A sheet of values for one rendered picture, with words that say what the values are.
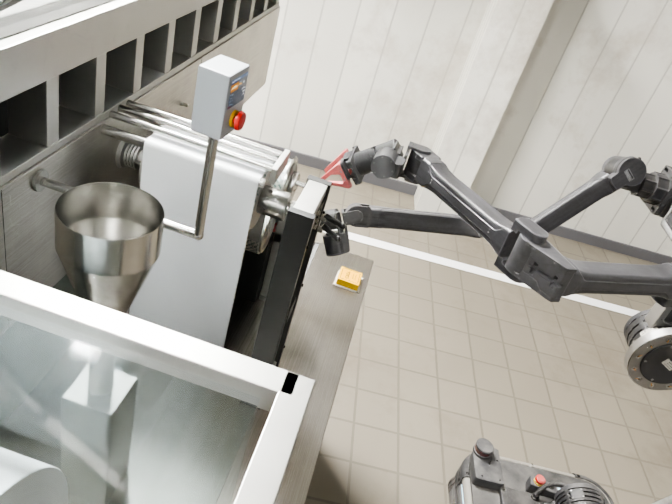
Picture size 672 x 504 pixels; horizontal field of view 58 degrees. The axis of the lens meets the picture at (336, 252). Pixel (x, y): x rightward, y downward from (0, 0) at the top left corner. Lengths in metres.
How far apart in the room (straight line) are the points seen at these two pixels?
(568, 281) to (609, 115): 3.38
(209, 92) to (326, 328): 0.96
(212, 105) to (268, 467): 0.55
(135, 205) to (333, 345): 0.87
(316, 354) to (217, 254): 0.45
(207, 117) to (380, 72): 3.32
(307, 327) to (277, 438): 1.17
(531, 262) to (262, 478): 0.80
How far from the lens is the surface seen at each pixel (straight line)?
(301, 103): 4.29
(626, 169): 1.79
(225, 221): 1.26
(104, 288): 0.88
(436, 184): 1.37
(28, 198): 1.15
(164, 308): 1.46
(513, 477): 2.53
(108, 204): 0.95
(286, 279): 1.19
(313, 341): 1.65
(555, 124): 4.43
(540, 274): 1.19
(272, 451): 0.52
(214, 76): 0.88
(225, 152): 1.23
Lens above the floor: 2.02
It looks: 34 degrees down
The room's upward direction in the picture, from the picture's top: 18 degrees clockwise
